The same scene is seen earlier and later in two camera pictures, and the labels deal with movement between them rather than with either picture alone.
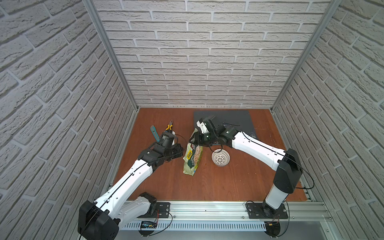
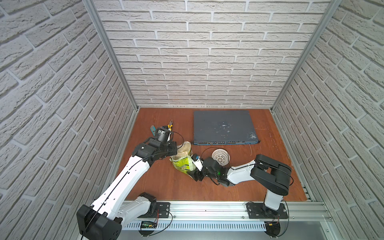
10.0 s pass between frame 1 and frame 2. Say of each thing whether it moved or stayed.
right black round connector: stayed
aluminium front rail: stayed
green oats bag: moved
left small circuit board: stayed
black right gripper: moved
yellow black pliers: stayed
